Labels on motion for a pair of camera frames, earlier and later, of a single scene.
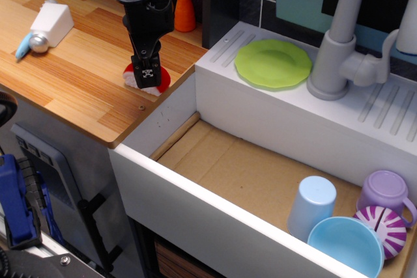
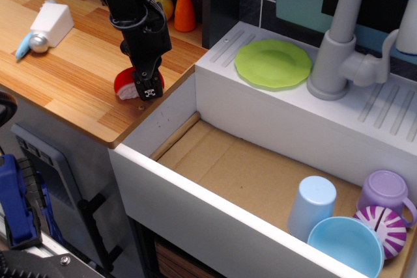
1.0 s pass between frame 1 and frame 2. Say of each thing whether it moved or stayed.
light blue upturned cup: stayed
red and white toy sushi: moved
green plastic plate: stayed
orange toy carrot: stayed
